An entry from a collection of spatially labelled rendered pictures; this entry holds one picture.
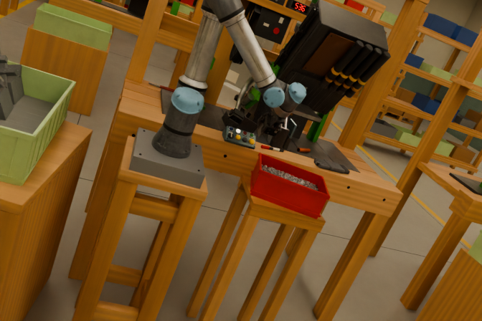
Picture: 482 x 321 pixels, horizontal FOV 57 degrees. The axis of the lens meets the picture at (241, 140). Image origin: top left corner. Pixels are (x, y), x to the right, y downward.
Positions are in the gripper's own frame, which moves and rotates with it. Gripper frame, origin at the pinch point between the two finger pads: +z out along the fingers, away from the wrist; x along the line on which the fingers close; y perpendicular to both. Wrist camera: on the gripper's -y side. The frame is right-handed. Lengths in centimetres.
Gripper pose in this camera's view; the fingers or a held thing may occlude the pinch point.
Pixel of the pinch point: (260, 132)
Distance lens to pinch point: 201.0
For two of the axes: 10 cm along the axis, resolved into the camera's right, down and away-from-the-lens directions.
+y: -0.6, 8.2, -5.7
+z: -4.0, 5.0, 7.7
